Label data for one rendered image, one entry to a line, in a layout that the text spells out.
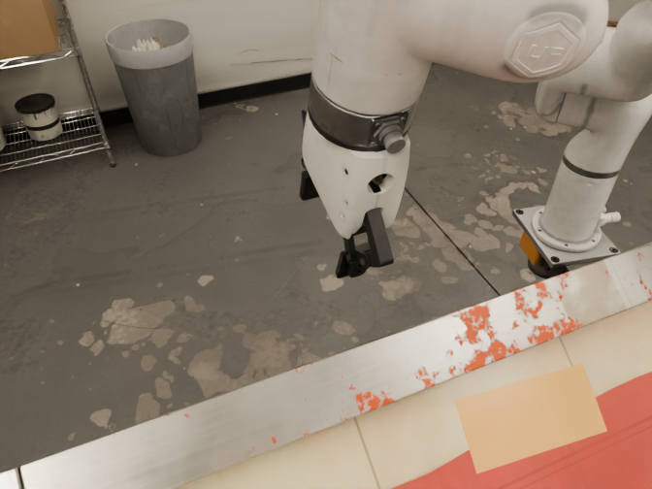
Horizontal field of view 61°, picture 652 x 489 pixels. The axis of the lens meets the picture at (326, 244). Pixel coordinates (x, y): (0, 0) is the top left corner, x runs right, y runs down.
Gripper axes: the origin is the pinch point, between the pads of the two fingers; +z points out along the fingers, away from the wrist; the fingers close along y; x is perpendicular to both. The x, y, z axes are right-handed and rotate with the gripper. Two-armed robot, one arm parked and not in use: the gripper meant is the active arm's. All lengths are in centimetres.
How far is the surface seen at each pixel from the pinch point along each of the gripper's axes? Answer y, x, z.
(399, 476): -22.5, 5.7, -6.5
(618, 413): -24.5, -11.2, -5.9
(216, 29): 262, -55, 183
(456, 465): -23.3, 1.8, -6.3
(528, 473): -25.5, -2.8, -5.6
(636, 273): -16.9, -14.9, -11.5
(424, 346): -16.6, 2.4, -11.6
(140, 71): 215, -1, 164
